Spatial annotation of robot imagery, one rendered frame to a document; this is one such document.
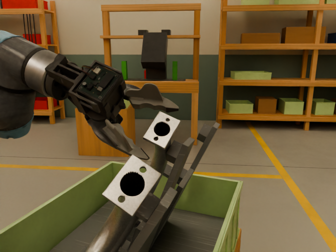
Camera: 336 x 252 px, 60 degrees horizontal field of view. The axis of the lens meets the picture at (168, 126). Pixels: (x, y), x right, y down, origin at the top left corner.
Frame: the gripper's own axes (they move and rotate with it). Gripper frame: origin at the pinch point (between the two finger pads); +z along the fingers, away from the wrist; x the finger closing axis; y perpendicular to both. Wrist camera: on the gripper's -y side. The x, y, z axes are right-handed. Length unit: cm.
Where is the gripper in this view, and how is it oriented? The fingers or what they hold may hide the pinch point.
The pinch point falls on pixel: (160, 132)
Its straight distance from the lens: 48.7
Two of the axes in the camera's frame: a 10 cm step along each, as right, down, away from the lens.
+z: 8.8, 4.2, -2.2
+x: 4.8, -7.8, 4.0
